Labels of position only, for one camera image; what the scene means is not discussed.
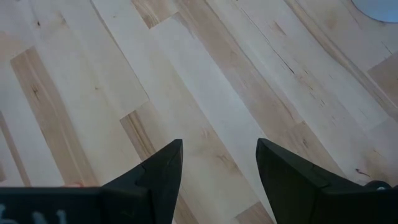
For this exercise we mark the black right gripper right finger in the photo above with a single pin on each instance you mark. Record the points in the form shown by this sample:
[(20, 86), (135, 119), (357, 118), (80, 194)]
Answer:
[(301, 193)]

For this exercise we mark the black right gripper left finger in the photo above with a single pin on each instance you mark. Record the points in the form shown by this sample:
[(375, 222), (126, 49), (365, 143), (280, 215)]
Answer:
[(152, 193)]

